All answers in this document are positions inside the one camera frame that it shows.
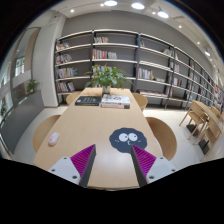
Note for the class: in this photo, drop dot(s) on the dark cloud-face mouse pad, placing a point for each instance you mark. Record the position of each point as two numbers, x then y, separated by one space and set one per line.
124 138

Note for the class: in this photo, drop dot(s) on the wooden chair by side table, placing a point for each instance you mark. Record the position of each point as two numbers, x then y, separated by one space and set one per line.
199 117

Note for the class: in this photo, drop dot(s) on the black book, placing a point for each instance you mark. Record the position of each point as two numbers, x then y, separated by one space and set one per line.
88 101

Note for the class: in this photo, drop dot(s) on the stack of white books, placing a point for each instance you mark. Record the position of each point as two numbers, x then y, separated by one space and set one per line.
115 101

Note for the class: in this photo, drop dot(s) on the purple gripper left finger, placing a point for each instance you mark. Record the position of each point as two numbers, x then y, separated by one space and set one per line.
77 168

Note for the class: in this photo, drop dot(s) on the large grey bookshelf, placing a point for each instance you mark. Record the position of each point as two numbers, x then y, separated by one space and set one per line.
166 75

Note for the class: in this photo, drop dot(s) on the wooden chair far left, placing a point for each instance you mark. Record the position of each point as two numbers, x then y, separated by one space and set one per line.
71 97

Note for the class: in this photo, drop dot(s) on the wooden chair far right edge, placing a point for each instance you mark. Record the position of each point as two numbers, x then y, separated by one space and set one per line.
217 113

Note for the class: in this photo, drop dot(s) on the wooden chair far right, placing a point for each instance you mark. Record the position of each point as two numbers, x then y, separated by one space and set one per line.
141 100

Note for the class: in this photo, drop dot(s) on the white pink computer mouse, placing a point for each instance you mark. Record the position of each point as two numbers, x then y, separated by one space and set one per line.
53 139

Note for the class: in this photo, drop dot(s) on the wooden chair near right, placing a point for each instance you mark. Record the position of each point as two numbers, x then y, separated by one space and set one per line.
165 136

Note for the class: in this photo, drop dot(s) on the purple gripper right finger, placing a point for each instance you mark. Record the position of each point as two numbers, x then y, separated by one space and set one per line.
149 168

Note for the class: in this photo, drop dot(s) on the green potted plant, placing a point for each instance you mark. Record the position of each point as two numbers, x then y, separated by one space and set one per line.
107 77

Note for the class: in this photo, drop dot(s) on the small plant on ledge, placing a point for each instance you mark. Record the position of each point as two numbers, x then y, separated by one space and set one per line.
32 86

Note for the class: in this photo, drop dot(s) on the wooden chair near left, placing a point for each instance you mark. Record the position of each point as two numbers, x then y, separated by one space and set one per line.
42 131

